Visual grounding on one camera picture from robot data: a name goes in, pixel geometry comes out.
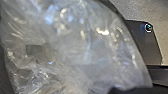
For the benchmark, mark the clear plastic bag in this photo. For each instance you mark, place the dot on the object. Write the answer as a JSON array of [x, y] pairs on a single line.
[[66, 50]]

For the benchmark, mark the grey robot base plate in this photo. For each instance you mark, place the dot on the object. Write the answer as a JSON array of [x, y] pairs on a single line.
[[150, 43]]

